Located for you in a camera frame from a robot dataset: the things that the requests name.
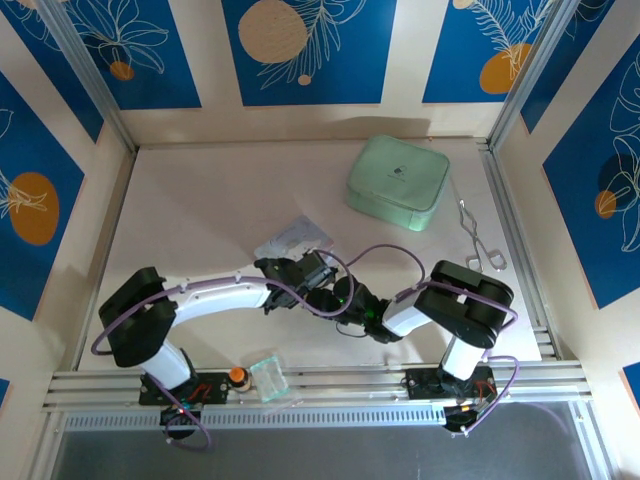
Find clear plastic container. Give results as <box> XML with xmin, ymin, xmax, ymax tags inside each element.
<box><xmin>248</xmin><ymin>355</ymin><xmax>291</xmax><ymax>404</ymax></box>

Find metal scissor tongs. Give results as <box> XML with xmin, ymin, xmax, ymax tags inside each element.
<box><xmin>457</xmin><ymin>198</ymin><xmax>507</xmax><ymax>275</ymax></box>

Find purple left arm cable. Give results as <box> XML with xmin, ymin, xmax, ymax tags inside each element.
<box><xmin>90</xmin><ymin>247</ymin><xmax>356</xmax><ymax>451</ymax></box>

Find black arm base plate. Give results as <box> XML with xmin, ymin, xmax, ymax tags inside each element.
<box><xmin>138</xmin><ymin>370</ymin><xmax>236</xmax><ymax>407</ymax></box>
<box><xmin>404</xmin><ymin>367</ymin><xmax>497</xmax><ymax>401</ymax></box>

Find aluminium side rail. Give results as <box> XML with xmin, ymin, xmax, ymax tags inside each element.
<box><xmin>477</xmin><ymin>142</ymin><xmax>559</xmax><ymax>359</ymax></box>
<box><xmin>72</xmin><ymin>147</ymin><xmax>139</xmax><ymax>371</ymax></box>

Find grey slotted cable duct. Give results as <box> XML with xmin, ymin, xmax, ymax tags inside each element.
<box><xmin>62</xmin><ymin>402</ymin><xmax>449</xmax><ymax>432</ymax></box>

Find aluminium frame post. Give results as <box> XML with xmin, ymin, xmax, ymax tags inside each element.
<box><xmin>37</xmin><ymin>0</ymin><xmax>139</xmax><ymax>154</ymax></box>
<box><xmin>489</xmin><ymin>0</ymin><xmax>574</xmax><ymax>151</ymax></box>

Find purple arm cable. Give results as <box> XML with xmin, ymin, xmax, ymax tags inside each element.
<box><xmin>90</xmin><ymin>247</ymin><xmax>356</xmax><ymax>451</ymax></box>
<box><xmin>344</xmin><ymin>243</ymin><xmax>524</xmax><ymax>439</ymax></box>

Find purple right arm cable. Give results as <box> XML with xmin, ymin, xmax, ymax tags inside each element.
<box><xmin>344</xmin><ymin>243</ymin><xmax>524</xmax><ymax>439</ymax></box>

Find black controller box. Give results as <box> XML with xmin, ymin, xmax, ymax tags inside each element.
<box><xmin>159</xmin><ymin>407</ymin><xmax>203</xmax><ymax>441</ymax></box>
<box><xmin>442</xmin><ymin>404</ymin><xmax>494</xmax><ymax>439</ymax></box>

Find mint green zip pouch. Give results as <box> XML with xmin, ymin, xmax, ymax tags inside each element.
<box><xmin>343</xmin><ymin>133</ymin><xmax>451</xmax><ymax>234</ymax></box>

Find clear plastic packaging bag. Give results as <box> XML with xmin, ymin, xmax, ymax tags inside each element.
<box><xmin>253</xmin><ymin>214</ymin><xmax>335</xmax><ymax>259</ymax></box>

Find aluminium front rail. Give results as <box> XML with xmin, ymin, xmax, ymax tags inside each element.
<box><xmin>42</xmin><ymin>367</ymin><xmax>596</xmax><ymax>409</ymax></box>

